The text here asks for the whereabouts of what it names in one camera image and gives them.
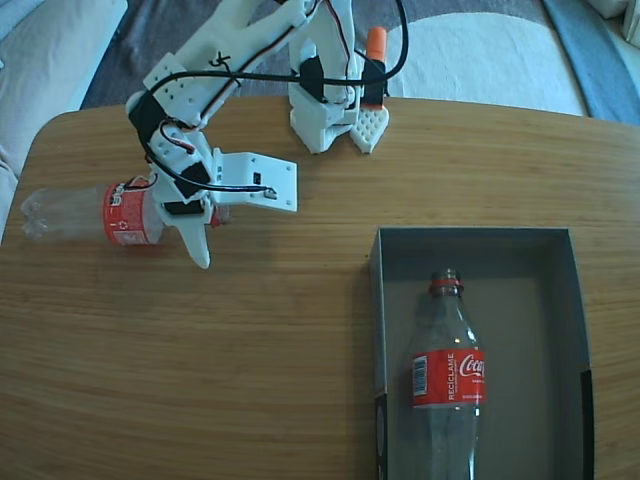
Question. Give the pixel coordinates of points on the clear bottle red nutrition label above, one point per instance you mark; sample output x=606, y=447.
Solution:
x=125, y=220

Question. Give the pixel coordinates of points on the clear bottle Coca-Cola logo label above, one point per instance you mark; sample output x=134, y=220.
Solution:
x=447, y=380

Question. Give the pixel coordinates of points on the grey cardboard box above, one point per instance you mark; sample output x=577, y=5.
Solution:
x=540, y=350

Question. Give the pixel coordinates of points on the dark grey rug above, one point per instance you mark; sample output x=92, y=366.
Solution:
x=160, y=35

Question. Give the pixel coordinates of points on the light sofa cushion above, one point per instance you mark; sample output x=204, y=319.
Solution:
x=45, y=60

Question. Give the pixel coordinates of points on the blue cloth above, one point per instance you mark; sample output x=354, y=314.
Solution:
x=600, y=65

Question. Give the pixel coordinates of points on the flat white camera plate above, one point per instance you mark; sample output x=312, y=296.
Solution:
x=270, y=175

